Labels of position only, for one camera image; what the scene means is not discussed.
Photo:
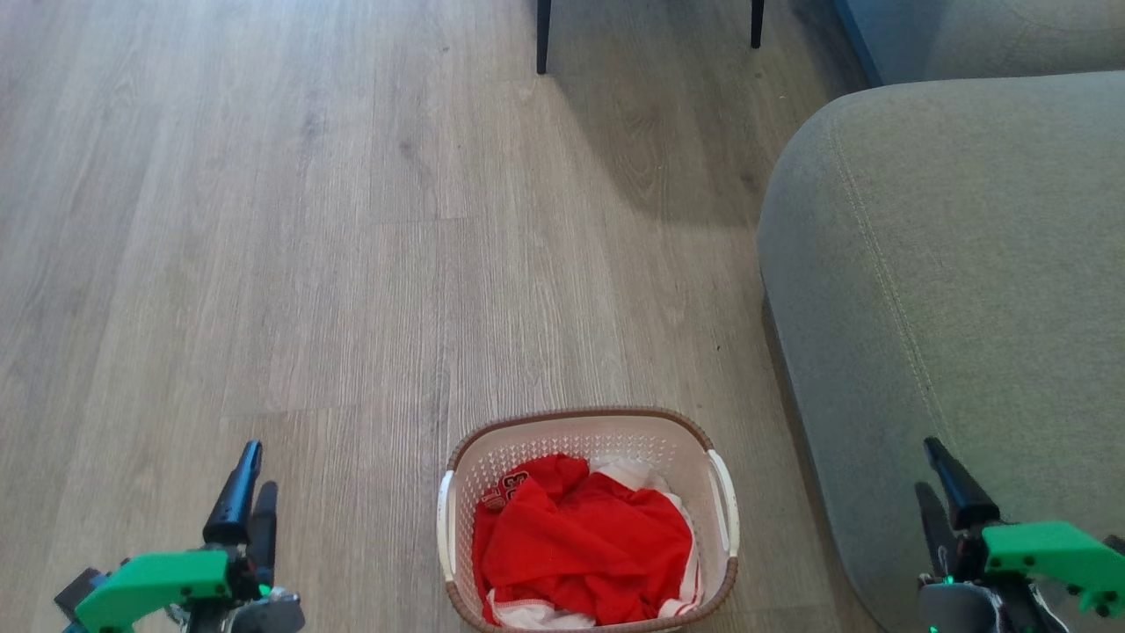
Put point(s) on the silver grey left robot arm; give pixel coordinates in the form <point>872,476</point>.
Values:
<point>268,614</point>

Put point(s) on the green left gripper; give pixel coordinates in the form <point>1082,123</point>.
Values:
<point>149,582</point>

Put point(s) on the grey fabric sofa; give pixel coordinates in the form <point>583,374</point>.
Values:
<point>958,264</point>

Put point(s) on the blue-grey upholstered seat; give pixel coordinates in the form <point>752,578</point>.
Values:
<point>984,35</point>

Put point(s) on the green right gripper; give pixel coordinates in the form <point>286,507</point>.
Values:
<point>1050,554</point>

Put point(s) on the red sports garment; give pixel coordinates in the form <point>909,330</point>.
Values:
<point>580,545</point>

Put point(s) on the black chair leg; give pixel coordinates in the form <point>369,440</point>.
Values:
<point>543,35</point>
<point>757,22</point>

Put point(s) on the white plastic laundry basket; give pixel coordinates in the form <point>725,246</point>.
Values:
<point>589,435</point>

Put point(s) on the white garment with red trim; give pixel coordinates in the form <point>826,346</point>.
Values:
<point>629,476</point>

